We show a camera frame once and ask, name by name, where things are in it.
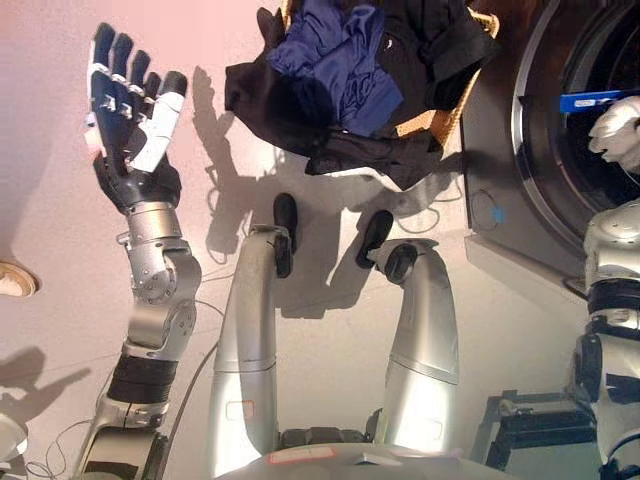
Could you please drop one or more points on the black robot right foot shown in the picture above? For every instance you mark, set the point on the black robot right foot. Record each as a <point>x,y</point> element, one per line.
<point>375,235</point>

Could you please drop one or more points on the black robot foot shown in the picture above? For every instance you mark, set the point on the black robot foot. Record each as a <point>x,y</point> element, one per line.
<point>286,215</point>
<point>375,235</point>

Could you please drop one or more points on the silver robot right leg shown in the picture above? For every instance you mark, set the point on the silver robot right leg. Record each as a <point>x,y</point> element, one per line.
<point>425,340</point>

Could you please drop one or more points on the white garment with blue label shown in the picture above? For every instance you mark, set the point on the white garment with blue label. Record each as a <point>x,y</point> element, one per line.
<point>615,125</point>

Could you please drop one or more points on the small blue sticker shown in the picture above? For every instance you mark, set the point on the small blue sticker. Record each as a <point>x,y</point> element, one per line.
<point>498,215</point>

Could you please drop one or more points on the silver robot left leg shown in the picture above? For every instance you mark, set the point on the silver robot left leg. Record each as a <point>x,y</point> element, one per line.
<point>245,350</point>

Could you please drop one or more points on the large black garment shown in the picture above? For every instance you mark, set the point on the large black garment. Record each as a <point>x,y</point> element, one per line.
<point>280,110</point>

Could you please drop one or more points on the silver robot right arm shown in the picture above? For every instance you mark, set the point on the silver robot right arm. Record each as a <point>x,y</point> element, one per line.
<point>612,300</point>

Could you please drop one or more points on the grey front-load washing machine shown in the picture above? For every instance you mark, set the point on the grey front-load washing machine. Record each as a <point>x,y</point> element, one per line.
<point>492,165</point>

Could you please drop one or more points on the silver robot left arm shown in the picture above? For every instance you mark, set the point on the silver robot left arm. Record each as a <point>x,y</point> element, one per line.
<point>155,280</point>

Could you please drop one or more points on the black robot left foot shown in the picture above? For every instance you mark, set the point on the black robot left foot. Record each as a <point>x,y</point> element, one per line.
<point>286,215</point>

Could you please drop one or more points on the black equipment box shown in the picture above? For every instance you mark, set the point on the black equipment box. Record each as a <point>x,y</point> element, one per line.
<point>540,430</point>

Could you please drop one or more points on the silver robot torso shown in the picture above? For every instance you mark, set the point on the silver robot torso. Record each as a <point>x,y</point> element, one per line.
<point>350,465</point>

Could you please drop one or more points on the wicker laundry basket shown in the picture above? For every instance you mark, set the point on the wicker laundry basket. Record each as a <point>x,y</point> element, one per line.
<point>450,120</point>

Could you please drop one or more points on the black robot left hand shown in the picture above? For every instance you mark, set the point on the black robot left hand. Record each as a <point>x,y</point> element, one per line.
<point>125,125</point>

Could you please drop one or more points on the silver robot leg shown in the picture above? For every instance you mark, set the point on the silver robot leg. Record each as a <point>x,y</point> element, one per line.
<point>245,350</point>
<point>425,340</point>

